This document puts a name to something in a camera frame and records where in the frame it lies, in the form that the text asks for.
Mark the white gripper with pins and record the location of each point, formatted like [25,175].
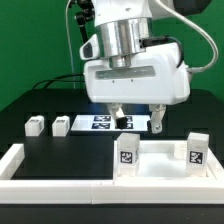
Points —
[154,77]

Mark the white square table top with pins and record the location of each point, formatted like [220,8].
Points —
[166,160]

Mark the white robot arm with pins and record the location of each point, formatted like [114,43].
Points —
[126,64]

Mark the white U-shaped obstacle fence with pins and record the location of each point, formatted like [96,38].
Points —
[115,191]

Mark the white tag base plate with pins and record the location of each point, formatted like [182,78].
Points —
[106,123]

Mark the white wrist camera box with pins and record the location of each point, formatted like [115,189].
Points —
[90,50]

